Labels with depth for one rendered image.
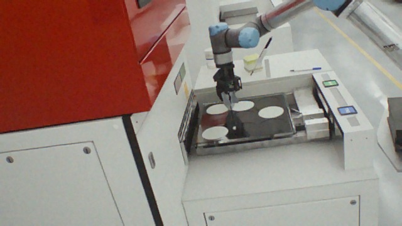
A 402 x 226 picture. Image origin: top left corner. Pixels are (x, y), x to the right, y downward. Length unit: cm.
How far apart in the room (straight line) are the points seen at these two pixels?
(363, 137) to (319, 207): 26
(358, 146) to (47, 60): 92
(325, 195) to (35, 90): 88
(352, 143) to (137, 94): 69
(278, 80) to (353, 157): 59
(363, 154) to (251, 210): 40
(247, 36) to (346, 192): 63
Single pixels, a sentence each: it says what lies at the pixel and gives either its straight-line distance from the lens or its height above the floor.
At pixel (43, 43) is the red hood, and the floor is 142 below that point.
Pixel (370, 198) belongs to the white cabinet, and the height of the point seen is 74.
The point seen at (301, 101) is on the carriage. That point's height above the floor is 88.
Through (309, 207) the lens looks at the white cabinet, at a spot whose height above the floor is 74.
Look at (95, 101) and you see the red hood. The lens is 89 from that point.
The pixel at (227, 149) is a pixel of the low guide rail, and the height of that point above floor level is 84.
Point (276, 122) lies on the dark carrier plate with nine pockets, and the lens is 142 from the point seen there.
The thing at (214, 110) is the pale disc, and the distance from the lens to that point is 160.
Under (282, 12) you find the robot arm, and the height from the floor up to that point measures 128.
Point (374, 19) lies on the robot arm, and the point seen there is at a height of 127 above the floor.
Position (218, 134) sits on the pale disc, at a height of 90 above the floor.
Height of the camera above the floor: 154
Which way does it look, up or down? 24 degrees down
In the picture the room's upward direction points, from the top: 12 degrees counter-clockwise
